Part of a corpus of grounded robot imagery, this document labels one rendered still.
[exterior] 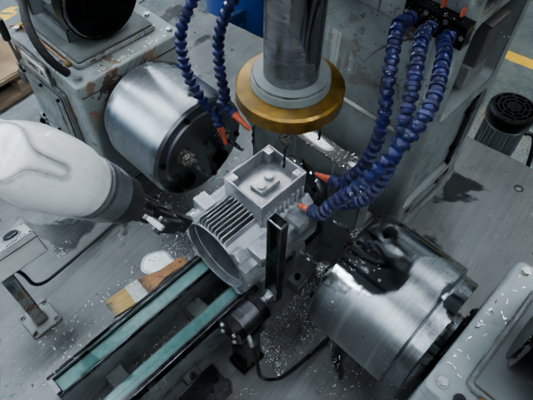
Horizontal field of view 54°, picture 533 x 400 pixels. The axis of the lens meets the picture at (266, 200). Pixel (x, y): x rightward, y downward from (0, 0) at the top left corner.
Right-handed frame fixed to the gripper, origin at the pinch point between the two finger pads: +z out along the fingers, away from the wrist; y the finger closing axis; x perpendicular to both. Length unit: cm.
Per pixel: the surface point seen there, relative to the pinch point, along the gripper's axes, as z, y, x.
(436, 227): 54, -30, -33
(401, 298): 2.4, -39.2, -14.3
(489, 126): 97, -17, -77
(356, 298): 2.7, -33.6, -9.8
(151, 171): 7.4, 16.6, -2.6
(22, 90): 109, 185, 24
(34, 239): -7.0, 17.8, 19.2
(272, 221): -10.1, -18.9, -11.6
